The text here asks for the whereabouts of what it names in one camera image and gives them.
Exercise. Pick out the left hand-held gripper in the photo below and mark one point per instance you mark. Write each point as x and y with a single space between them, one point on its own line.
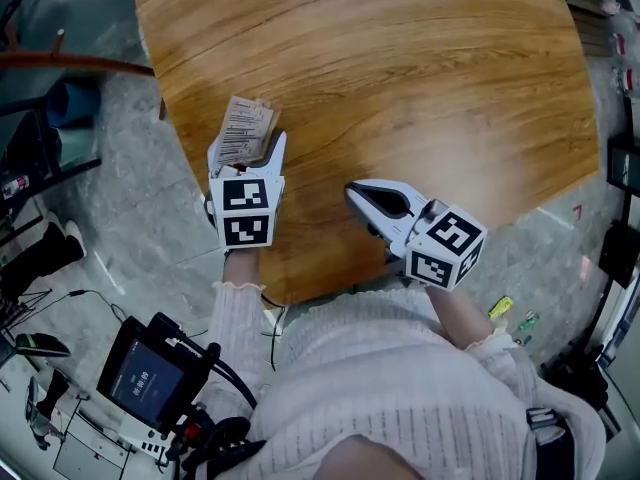
245 218

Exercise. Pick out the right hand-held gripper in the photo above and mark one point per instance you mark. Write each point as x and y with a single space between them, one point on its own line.
445 248

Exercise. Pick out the small printed paper booklet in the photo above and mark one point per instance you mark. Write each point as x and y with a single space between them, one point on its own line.
245 130

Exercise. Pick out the person's left forearm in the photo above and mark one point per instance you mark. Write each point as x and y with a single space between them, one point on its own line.
240 318

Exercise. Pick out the person's right forearm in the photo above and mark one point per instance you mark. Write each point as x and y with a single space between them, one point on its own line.
460 318

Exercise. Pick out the wooden table white legs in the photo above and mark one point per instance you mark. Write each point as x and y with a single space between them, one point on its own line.
400 93

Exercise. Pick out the yellow small packet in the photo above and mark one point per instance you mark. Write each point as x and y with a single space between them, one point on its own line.
500 308

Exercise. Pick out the pale green bin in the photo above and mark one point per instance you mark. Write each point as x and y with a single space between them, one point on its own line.
77 145

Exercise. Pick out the person in white shirt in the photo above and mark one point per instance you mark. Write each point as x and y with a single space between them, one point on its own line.
400 378

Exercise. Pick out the blue cylinder bin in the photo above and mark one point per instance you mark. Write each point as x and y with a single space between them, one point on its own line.
75 104

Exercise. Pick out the green small packet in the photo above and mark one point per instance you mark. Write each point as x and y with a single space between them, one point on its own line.
529 323

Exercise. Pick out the brown wooden coat rack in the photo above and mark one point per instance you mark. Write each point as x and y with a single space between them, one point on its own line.
75 62

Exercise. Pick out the red white small bottle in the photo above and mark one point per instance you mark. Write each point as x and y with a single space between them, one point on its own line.
16 188

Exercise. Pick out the black stand base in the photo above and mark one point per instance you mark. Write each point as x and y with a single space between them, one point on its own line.
620 258

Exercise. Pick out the black flat monitor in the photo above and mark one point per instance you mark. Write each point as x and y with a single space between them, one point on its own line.
625 168

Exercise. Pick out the black tablet screen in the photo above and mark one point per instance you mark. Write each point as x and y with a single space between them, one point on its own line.
142 380

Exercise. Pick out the dark wooden step platform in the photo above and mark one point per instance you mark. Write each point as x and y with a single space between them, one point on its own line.
590 18

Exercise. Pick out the black waist pack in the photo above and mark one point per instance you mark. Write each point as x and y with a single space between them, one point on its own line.
547 433

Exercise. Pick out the pink white bottle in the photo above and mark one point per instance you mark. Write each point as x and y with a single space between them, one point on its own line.
610 4

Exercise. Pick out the white control box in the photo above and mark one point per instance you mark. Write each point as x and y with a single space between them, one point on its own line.
147 443

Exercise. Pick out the black frame desk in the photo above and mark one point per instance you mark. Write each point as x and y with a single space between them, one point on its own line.
20 108

